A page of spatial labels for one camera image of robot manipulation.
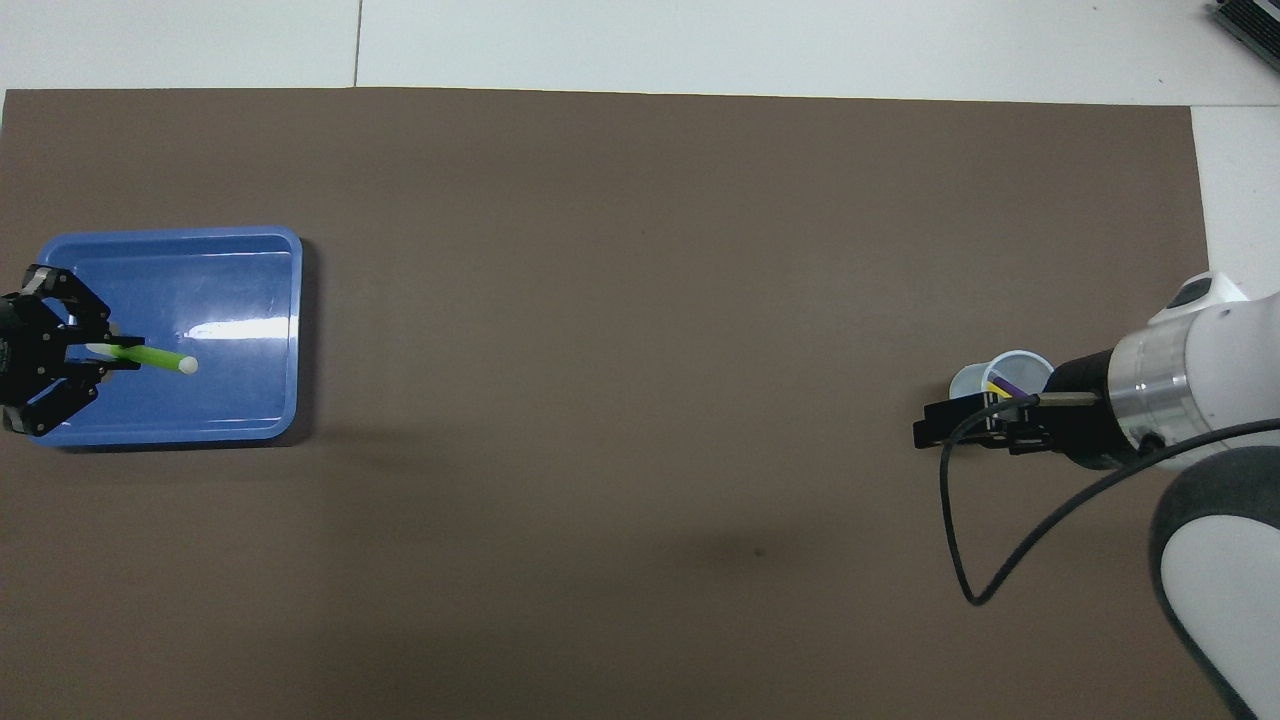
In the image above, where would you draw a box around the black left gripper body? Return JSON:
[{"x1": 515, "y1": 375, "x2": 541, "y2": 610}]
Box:
[{"x1": 0, "y1": 264, "x2": 114, "y2": 439}]

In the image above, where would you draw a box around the blue plastic tray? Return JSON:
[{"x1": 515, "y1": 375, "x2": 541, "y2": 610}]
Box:
[{"x1": 22, "y1": 226, "x2": 304, "y2": 448}]

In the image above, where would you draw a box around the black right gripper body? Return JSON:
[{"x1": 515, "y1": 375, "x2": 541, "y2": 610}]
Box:
[{"x1": 1005, "y1": 348, "x2": 1153, "y2": 472}]

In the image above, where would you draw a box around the green pen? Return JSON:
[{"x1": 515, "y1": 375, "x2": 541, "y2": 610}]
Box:
[{"x1": 85, "y1": 342, "x2": 200, "y2": 378}]

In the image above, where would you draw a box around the grey ribbed device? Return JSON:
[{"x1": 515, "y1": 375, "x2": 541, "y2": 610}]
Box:
[{"x1": 1212, "y1": 0, "x2": 1280, "y2": 47}]

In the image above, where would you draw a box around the translucent plastic cup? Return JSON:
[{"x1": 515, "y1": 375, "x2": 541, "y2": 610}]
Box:
[{"x1": 948, "y1": 350, "x2": 1057, "y2": 403}]

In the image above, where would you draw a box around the brown table mat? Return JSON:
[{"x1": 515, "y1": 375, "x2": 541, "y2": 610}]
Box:
[{"x1": 0, "y1": 87, "x2": 1259, "y2": 720}]

